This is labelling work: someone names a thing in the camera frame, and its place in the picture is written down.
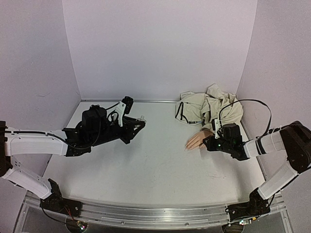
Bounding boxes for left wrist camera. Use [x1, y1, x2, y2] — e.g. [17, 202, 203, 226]
[115, 96, 134, 127]

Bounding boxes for clear nail polish bottle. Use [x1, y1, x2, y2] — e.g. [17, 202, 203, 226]
[137, 116, 146, 122]

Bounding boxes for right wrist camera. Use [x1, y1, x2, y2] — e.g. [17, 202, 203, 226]
[211, 118, 223, 139]

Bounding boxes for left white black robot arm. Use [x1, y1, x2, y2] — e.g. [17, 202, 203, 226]
[0, 101, 146, 212]

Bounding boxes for mannequin hand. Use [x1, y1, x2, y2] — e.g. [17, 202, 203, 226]
[185, 130, 213, 150]

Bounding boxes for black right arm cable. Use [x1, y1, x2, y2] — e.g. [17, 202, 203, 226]
[218, 99, 273, 134]

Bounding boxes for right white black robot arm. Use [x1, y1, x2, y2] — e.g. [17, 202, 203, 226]
[203, 121, 311, 224]

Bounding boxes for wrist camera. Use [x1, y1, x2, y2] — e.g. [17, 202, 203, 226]
[211, 118, 223, 139]
[115, 96, 134, 127]

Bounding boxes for beige jacket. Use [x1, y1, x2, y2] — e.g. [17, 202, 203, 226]
[174, 83, 243, 132]

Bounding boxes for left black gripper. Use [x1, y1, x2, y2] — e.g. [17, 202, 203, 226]
[91, 117, 146, 148]

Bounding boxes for aluminium front rail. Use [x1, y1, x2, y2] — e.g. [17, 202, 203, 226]
[38, 198, 285, 229]

